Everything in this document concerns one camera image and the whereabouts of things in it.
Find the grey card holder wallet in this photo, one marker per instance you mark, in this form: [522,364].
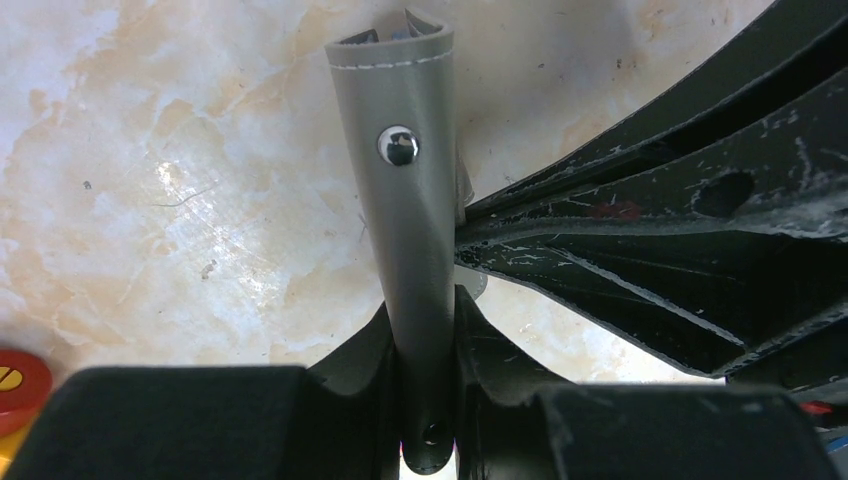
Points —
[394,86]

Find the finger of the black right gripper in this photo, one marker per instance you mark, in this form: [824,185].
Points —
[753,140]
[748,308]

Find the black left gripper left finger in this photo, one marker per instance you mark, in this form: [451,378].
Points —
[333,420]

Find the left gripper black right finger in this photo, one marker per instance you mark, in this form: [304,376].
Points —
[518,420]

